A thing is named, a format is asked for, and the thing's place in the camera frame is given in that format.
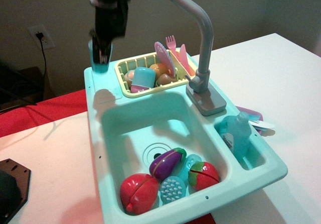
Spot blue toy mug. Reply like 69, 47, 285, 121
132, 67, 156, 88

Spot pink toy knife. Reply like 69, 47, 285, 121
180, 44, 191, 74

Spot black power cable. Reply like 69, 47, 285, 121
0, 32, 55, 124

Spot blue toy scrub brush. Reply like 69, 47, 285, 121
159, 176, 186, 204

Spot translucent blue toy cup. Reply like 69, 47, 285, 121
88, 39, 113, 73

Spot white wall outlet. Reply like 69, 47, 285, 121
28, 24, 55, 50

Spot pink toy fork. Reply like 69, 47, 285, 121
166, 35, 180, 60

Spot white toy spoon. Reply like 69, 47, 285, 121
248, 120, 275, 131

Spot purple toy eggplant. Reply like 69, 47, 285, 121
149, 147, 187, 181

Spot blue toy soap bottle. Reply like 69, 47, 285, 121
219, 111, 251, 161

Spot grey toy faucet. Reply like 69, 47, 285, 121
170, 0, 227, 116

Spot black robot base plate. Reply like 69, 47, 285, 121
1, 158, 31, 223

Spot purple toy plate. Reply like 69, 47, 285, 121
236, 106, 263, 121

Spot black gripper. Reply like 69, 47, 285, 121
90, 1, 128, 64

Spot red toy strawberry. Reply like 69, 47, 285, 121
188, 162, 220, 191

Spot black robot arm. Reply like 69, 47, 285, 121
89, 0, 130, 64

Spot tan toy food piece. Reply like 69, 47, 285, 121
155, 73, 178, 86

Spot red toy apple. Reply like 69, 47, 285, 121
120, 173, 159, 214

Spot orange toy food piece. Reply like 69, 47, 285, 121
149, 63, 169, 80

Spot pink toy cup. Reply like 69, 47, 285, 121
130, 84, 149, 93

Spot red cloth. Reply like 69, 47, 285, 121
1, 90, 87, 137

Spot yellow dish rack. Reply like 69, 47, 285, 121
115, 49, 197, 98

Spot teal toy sink unit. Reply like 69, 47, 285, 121
84, 53, 288, 223

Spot pink toy plate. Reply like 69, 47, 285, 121
154, 42, 176, 76

